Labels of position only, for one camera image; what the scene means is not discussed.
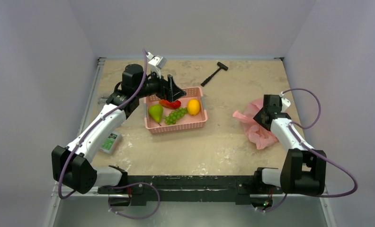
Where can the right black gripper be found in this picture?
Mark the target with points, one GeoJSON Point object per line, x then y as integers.
{"type": "Point", "coordinates": [263, 117]}

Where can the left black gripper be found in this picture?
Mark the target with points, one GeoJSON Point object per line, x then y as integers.
{"type": "Point", "coordinates": [167, 90]}

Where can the pink plastic bag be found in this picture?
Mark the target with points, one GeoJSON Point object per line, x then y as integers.
{"type": "Point", "coordinates": [253, 131]}

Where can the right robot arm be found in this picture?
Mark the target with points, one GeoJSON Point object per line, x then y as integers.
{"type": "Point", "coordinates": [303, 172]}

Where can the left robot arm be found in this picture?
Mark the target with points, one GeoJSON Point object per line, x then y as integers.
{"type": "Point", "coordinates": [72, 163]}

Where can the red orange fake mango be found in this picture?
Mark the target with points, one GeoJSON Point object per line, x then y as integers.
{"type": "Point", "coordinates": [170, 105]}

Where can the green fake grape bunch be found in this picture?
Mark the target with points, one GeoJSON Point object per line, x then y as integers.
{"type": "Point", "coordinates": [175, 116]}

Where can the yellow fake lemon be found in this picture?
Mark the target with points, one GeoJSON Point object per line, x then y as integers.
{"type": "Point", "coordinates": [193, 107]}

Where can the green fake pear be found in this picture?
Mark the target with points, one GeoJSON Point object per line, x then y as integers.
{"type": "Point", "coordinates": [156, 113]}

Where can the pink perforated plastic basket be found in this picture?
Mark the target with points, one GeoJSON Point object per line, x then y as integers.
{"type": "Point", "coordinates": [187, 122]}

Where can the black hammer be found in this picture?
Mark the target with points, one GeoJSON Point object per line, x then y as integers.
{"type": "Point", "coordinates": [221, 66]}

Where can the green labelled small box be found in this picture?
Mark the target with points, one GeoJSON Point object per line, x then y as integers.
{"type": "Point", "coordinates": [110, 143]}

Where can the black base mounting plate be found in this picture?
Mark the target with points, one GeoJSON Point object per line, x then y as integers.
{"type": "Point", "coordinates": [238, 189]}

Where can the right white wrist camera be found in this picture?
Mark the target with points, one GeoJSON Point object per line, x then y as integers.
{"type": "Point", "coordinates": [285, 102]}

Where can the aluminium frame rail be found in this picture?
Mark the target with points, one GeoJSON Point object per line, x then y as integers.
{"type": "Point", "coordinates": [91, 101]}

